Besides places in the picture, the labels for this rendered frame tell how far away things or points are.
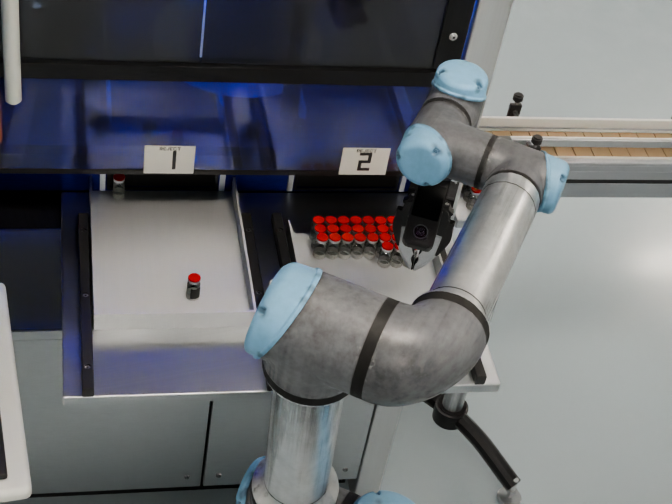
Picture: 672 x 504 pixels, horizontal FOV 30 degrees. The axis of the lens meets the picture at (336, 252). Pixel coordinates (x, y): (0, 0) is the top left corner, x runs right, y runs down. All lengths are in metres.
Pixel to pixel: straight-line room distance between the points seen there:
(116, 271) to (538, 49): 2.71
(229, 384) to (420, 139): 0.56
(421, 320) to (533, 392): 1.97
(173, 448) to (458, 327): 1.43
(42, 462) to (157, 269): 0.72
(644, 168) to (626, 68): 2.10
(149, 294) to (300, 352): 0.78
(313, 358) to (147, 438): 1.37
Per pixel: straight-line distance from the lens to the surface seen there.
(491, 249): 1.49
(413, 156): 1.64
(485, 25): 2.09
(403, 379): 1.33
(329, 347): 1.34
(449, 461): 3.10
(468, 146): 1.64
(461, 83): 1.71
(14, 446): 1.99
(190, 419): 2.65
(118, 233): 2.21
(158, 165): 2.15
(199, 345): 2.03
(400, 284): 2.19
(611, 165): 2.51
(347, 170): 2.21
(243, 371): 2.00
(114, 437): 2.68
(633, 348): 3.53
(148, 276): 2.13
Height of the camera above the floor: 2.37
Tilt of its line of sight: 42 degrees down
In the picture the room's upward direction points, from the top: 11 degrees clockwise
